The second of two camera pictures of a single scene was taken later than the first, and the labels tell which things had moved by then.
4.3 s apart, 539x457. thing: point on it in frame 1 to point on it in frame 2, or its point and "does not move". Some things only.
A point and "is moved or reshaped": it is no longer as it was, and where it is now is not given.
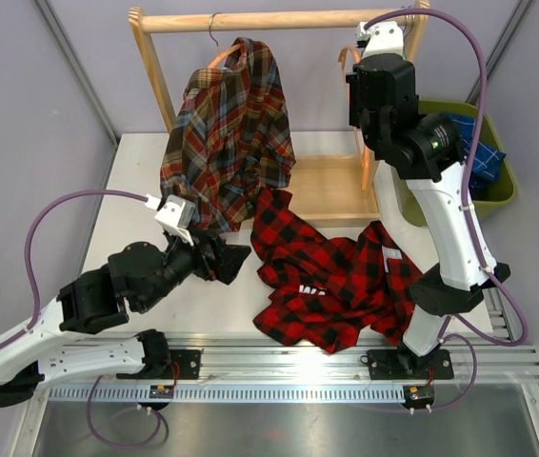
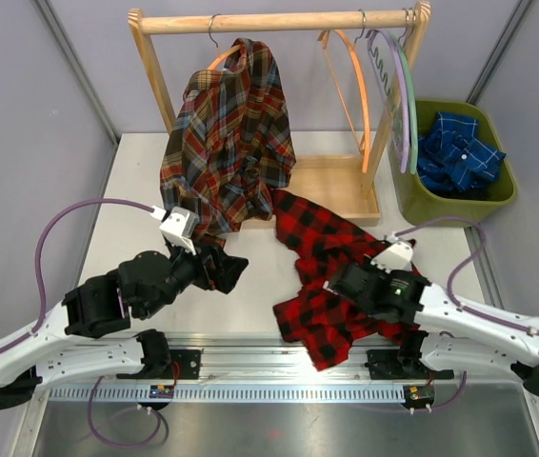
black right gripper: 353,78 to 369,267
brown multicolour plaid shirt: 229,138 does not move
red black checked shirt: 330,289 is moved or reshaped
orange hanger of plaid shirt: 220,58 does not move
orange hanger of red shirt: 364,151 to 324,42
